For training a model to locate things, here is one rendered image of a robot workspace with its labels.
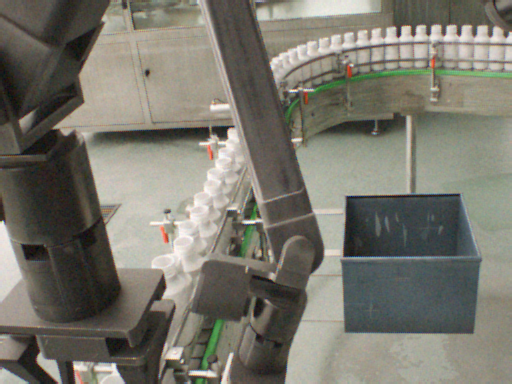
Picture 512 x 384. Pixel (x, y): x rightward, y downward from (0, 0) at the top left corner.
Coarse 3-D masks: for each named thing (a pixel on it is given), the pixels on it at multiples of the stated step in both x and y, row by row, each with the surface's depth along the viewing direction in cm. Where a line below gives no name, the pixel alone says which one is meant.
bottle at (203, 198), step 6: (204, 192) 123; (198, 198) 123; (204, 198) 124; (210, 198) 121; (198, 204) 121; (204, 204) 121; (210, 204) 122; (210, 210) 122; (216, 210) 124; (216, 216) 123; (216, 222) 123; (222, 234) 125; (222, 240) 126; (222, 246) 126; (222, 252) 126
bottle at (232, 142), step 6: (234, 138) 149; (228, 144) 146; (234, 144) 146; (234, 150) 146; (240, 150) 147; (240, 156) 147; (240, 162) 147; (246, 174) 149; (246, 180) 150; (246, 186) 151; (246, 192) 151
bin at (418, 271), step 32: (448, 192) 157; (352, 224) 165; (384, 224) 164; (416, 224) 162; (448, 224) 161; (256, 256) 144; (352, 256) 170; (384, 256) 169; (416, 256) 167; (448, 256) 165; (480, 256) 130; (352, 288) 138; (384, 288) 137; (416, 288) 136; (448, 288) 134; (320, 320) 151; (352, 320) 143; (384, 320) 141; (416, 320) 140; (448, 320) 139
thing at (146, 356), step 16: (160, 304) 41; (160, 320) 38; (48, 336) 36; (64, 336) 35; (80, 336) 35; (144, 336) 37; (160, 336) 38; (48, 352) 36; (64, 352) 36; (80, 352) 36; (96, 352) 36; (112, 352) 36; (128, 352) 36; (144, 352) 36; (160, 352) 41; (128, 368) 36; (144, 368) 36
